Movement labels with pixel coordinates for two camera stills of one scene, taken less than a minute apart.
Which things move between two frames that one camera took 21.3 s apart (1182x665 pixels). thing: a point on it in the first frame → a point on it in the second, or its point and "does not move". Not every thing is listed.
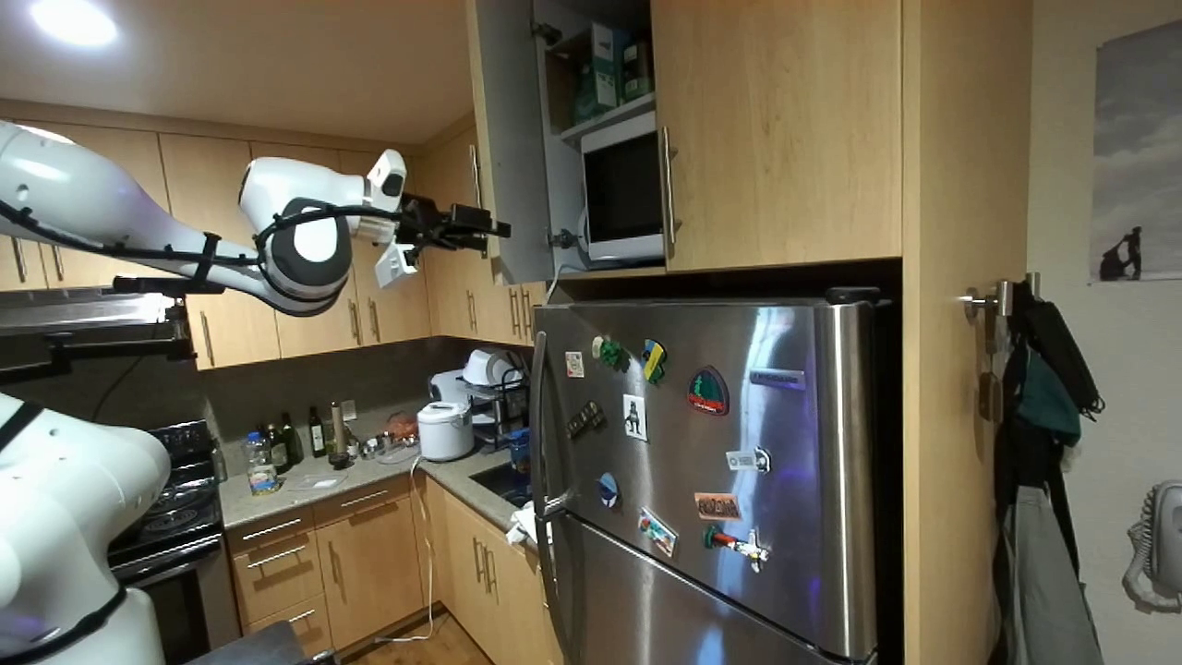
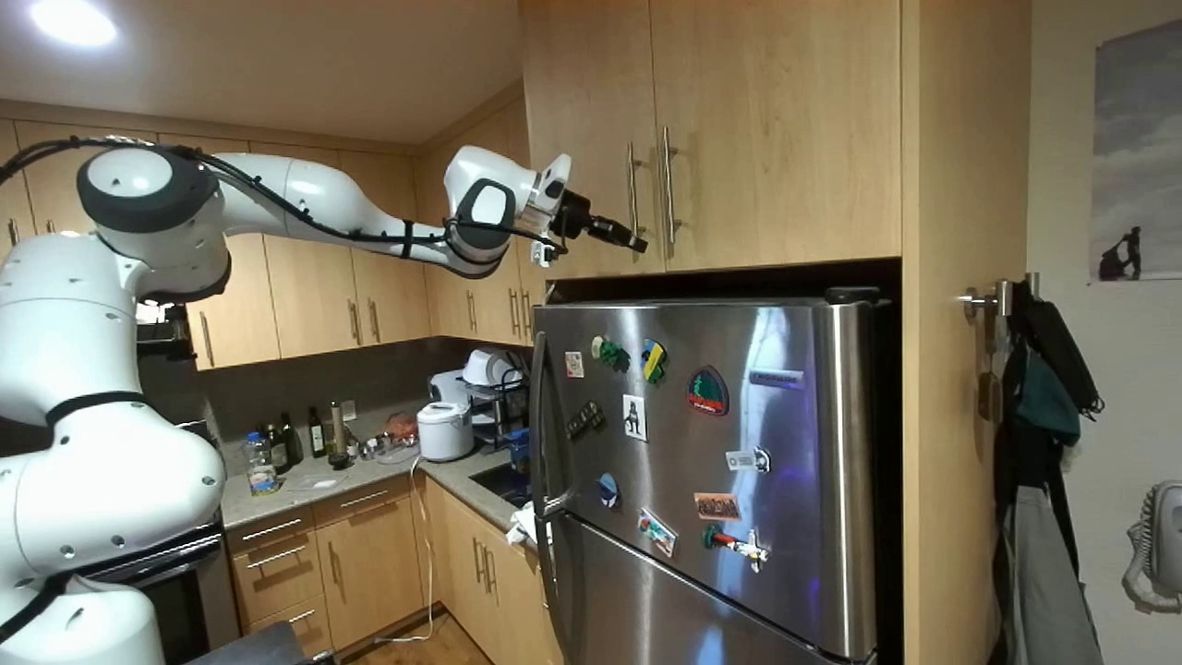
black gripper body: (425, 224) → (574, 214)
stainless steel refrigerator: (706, 479) does not move
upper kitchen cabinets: (466, 291) does not move
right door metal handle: (669, 195) does not move
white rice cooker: (445, 429) does not move
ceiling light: (77, 22) does not move
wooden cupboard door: (512, 91) → (593, 91)
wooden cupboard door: (786, 129) does not move
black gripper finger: (478, 217) → (614, 229)
